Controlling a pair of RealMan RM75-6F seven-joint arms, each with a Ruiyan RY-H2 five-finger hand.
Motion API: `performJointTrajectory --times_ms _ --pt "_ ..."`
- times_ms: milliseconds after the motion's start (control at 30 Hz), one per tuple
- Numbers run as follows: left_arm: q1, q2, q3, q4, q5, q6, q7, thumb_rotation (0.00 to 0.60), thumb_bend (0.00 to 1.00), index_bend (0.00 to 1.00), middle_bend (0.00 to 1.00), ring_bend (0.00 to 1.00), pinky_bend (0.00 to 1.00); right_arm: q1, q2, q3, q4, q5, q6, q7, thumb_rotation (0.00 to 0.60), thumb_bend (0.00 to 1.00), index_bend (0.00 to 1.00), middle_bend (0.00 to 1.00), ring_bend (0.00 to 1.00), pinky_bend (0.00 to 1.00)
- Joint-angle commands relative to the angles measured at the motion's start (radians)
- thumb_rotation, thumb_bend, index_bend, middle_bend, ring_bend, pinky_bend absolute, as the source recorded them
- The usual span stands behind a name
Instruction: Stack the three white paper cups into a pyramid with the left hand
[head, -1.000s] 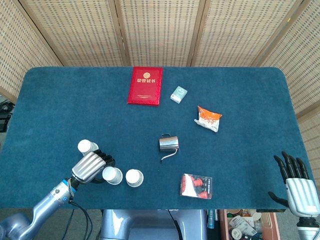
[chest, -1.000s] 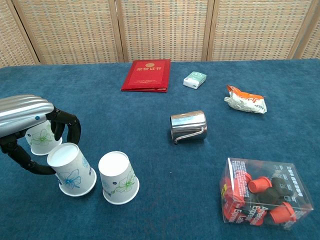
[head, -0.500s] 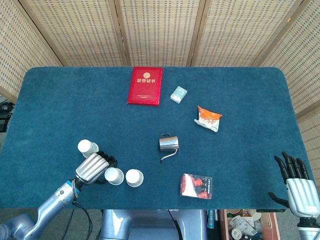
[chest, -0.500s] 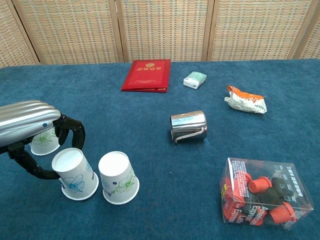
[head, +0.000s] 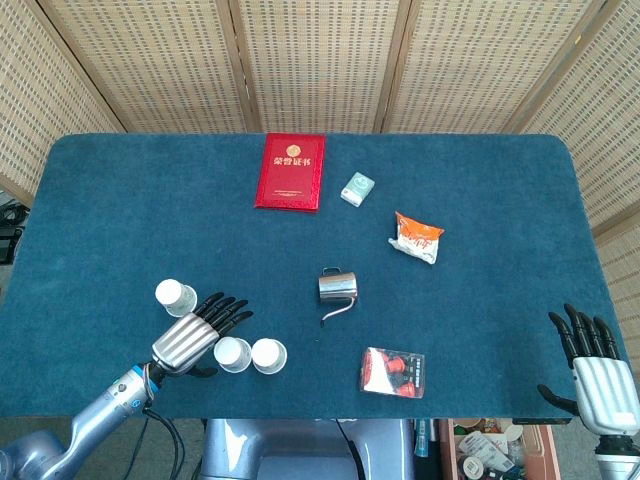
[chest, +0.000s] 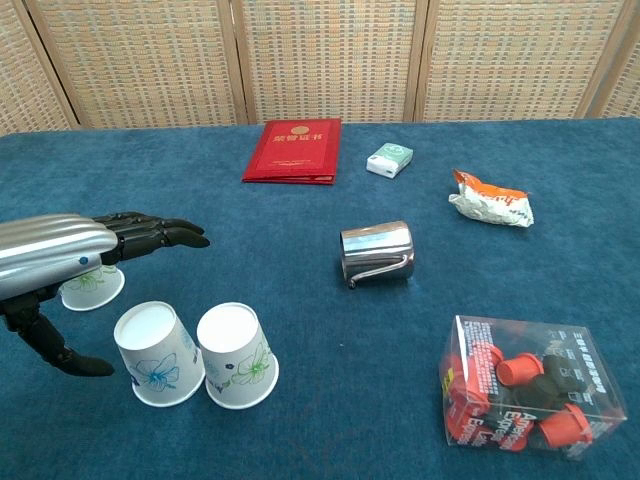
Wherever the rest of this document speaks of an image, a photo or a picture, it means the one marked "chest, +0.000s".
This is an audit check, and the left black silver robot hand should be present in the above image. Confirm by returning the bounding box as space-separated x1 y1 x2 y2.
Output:
0 210 212 378

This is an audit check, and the clear box of coffee capsules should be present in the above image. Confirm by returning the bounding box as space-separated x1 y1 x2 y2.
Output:
438 314 629 462

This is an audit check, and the orange white snack bag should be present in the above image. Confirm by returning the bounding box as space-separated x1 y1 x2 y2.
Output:
447 168 535 230

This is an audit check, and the green white tissue pack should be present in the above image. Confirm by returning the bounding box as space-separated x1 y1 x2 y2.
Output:
365 142 416 178

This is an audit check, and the white paper cup green flower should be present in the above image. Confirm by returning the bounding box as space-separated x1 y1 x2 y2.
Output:
196 301 280 411
59 264 126 312

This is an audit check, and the stainless steel pitcher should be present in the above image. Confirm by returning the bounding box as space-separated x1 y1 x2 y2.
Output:
339 220 416 291

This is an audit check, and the red certificate folder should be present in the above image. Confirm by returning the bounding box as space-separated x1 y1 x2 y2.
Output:
241 117 343 187

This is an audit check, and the white paper cup blue flower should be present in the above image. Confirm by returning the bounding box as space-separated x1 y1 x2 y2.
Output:
113 300 207 408

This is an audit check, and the woven bamboo folding screen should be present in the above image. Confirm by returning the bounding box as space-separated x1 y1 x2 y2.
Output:
0 0 640 137

